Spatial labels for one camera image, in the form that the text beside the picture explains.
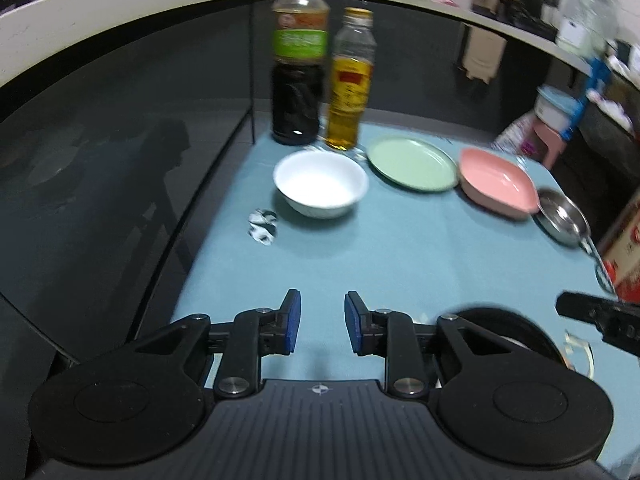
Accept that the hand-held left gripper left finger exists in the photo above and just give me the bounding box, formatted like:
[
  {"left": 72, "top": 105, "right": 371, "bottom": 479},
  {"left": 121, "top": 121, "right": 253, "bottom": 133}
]
[{"left": 132, "top": 288, "right": 302, "bottom": 401}]

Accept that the yellow oil bottle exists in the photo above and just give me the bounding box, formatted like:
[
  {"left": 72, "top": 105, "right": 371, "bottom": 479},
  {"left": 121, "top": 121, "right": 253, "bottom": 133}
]
[{"left": 324, "top": 7, "right": 378, "bottom": 153}]

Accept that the white bowl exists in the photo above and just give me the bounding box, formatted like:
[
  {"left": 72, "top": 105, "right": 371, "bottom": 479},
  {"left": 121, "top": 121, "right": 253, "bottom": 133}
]
[{"left": 273, "top": 151, "right": 370, "bottom": 219}]

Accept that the black round bowl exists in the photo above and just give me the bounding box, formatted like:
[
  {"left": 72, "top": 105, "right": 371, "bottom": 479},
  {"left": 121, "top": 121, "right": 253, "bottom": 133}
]
[{"left": 442, "top": 304, "right": 567, "bottom": 391}]

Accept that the pink plate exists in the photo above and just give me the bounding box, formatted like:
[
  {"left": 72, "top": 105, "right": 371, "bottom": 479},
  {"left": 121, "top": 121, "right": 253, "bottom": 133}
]
[{"left": 458, "top": 147, "right": 541, "bottom": 220}]

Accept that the pink plastic stool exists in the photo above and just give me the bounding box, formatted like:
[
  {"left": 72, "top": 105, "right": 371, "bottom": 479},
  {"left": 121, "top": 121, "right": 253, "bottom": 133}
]
[{"left": 520, "top": 120, "right": 569, "bottom": 171}]

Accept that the silver appliance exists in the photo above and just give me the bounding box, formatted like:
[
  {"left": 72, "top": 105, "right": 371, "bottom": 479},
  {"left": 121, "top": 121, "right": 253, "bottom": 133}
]
[{"left": 472, "top": 0, "right": 506, "bottom": 21}]

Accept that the blue tablecloth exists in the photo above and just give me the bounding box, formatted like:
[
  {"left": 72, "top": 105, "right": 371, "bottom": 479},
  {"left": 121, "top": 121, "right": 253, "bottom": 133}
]
[{"left": 170, "top": 122, "right": 623, "bottom": 480}]

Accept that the metal utensil handle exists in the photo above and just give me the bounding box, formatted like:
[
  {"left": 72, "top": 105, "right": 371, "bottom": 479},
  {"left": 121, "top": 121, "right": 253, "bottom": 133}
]
[{"left": 579, "top": 237, "right": 618, "bottom": 295}]

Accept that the white container blue lid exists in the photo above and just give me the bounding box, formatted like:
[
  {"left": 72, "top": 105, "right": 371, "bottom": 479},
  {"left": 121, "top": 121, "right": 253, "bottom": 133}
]
[{"left": 535, "top": 85, "right": 583, "bottom": 136}]

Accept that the green plate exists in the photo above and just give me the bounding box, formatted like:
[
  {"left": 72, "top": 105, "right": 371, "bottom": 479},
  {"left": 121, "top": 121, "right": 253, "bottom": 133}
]
[{"left": 366, "top": 136, "right": 460, "bottom": 194}]

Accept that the patterned plastic bag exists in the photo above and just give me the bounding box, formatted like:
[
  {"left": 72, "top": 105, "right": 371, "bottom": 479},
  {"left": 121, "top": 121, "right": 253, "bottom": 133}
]
[{"left": 492, "top": 110, "right": 538, "bottom": 158}]

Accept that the dark sauce bottle green label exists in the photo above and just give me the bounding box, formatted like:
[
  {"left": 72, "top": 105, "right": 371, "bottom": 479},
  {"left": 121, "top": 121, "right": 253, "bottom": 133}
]
[{"left": 270, "top": 0, "right": 331, "bottom": 146}]

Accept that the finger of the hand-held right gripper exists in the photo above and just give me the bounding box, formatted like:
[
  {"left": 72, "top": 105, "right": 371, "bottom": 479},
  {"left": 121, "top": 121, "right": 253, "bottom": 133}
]
[{"left": 555, "top": 290, "right": 640, "bottom": 359}]

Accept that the small steel pan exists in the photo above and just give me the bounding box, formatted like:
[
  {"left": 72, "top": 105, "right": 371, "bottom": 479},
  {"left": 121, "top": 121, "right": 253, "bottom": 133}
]
[{"left": 535, "top": 188, "right": 593, "bottom": 247}]

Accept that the black appliance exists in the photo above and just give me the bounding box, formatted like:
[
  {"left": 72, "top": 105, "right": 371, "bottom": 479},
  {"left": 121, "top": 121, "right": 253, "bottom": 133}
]
[{"left": 505, "top": 0, "right": 558, "bottom": 41}]

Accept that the white counter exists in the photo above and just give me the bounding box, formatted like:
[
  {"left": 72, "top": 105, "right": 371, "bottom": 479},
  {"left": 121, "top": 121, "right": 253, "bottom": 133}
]
[{"left": 0, "top": 0, "right": 596, "bottom": 88}]

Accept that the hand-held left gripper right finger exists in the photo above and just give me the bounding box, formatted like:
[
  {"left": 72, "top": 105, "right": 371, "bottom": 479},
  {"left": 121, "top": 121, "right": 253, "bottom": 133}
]
[{"left": 344, "top": 291, "right": 521, "bottom": 401}]

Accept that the clear glass dish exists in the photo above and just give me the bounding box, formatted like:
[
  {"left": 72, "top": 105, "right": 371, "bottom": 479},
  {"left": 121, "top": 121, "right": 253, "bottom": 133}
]
[{"left": 564, "top": 330, "right": 597, "bottom": 378}]

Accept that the cardboard box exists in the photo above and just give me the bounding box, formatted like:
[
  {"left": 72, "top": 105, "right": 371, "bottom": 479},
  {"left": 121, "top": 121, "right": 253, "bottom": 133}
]
[{"left": 600, "top": 205, "right": 640, "bottom": 303}]

